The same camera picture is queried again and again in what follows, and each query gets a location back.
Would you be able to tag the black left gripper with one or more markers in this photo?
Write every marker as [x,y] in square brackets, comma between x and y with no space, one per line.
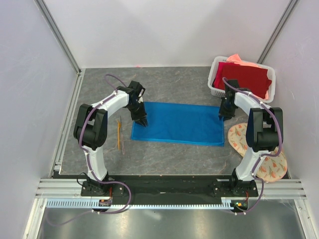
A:
[140,118]

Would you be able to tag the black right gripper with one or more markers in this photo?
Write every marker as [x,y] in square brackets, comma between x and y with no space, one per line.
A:
[227,115]

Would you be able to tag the blue cloth napkin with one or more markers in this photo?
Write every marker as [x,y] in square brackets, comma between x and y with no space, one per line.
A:
[181,123]

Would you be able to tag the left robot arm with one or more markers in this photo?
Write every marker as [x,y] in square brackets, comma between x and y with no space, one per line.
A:
[91,127]

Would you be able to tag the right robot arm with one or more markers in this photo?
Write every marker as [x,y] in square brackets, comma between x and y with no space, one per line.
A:
[263,133]

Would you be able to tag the white plastic basket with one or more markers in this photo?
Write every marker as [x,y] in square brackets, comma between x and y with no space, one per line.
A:
[221,93]

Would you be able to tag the orange plastic fork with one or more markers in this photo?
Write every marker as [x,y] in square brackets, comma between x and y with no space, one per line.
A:
[119,134]

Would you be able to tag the red cloth in basket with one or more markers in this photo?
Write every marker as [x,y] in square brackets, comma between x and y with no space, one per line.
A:
[253,78]

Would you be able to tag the salmon cloth in basket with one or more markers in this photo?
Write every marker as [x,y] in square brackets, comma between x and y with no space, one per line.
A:
[235,59]

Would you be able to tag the floral oval placemat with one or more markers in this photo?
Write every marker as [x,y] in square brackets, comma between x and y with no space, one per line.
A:
[271,169]

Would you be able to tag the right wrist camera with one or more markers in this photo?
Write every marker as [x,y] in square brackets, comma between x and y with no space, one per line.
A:
[231,86]

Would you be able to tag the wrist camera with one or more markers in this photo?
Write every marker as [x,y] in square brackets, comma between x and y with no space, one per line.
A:
[137,87]
[231,86]

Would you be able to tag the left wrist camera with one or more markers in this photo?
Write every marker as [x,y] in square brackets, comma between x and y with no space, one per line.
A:
[137,87]

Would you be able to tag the slotted cable duct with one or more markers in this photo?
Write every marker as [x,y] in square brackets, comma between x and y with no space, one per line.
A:
[98,204]

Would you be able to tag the right aluminium corner post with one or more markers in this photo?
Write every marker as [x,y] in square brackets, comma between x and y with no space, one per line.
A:
[292,4]

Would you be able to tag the aluminium corner post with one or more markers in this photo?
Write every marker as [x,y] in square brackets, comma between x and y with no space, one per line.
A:
[292,4]
[57,34]

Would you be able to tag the left aluminium corner post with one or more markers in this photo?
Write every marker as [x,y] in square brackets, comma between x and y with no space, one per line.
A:
[57,34]

